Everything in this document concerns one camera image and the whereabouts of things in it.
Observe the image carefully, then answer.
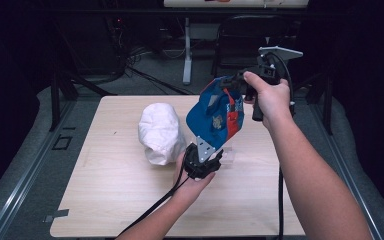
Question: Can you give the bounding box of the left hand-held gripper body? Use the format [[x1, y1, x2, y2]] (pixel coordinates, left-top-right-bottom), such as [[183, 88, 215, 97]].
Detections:
[[182, 135, 225, 181]]

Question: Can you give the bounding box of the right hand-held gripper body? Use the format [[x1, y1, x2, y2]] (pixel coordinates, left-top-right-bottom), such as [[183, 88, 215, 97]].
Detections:
[[244, 45, 305, 123]]

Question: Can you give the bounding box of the clear plastic tray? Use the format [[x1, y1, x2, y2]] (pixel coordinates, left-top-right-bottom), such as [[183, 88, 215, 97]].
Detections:
[[217, 145, 238, 167]]

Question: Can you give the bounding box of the blue baseball cap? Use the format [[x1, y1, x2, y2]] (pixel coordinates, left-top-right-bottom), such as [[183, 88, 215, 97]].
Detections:
[[185, 75, 246, 151]]

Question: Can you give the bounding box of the white baseball cap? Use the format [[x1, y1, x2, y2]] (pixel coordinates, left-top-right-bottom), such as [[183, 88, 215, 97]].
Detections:
[[137, 102, 188, 167]]

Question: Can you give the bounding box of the person's left hand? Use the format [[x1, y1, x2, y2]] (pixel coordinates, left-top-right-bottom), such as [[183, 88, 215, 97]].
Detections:
[[172, 151, 217, 198]]

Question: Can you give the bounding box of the person's right hand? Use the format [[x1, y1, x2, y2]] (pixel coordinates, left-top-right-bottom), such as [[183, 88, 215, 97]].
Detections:
[[242, 70, 293, 130]]

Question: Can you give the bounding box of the black folding chair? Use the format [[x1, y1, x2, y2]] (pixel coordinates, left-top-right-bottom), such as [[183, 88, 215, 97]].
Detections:
[[211, 14, 301, 96]]

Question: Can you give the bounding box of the white desk leg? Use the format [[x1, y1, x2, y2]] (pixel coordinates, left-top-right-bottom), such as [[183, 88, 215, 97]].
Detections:
[[182, 16, 194, 86]]

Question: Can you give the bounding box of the grey tape strip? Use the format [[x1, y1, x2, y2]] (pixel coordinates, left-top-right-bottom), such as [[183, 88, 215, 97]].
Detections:
[[42, 208, 71, 224]]

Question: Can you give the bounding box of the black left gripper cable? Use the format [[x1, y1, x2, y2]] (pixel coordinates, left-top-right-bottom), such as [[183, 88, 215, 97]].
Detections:
[[117, 162, 190, 238]]

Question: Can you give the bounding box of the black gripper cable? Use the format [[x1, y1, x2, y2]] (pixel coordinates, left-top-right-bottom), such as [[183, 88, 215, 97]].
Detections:
[[268, 50, 297, 240], [117, 162, 190, 238]]

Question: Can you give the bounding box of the bundle of floor cables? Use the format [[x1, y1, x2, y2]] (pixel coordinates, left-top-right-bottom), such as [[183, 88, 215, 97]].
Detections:
[[125, 63, 195, 96]]

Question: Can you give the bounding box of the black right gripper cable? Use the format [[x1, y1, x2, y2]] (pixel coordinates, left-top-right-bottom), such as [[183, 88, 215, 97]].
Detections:
[[268, 50, 297, 240]]

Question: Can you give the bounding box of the black metal frame post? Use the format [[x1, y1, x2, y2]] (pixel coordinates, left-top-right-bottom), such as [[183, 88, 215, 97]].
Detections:
[[48, 75, 62, 133]]

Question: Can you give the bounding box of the grey metal floor rail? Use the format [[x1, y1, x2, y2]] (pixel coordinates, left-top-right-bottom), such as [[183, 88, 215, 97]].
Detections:
[[0, 99, 78, 240], [307, 99, 384, 240]]

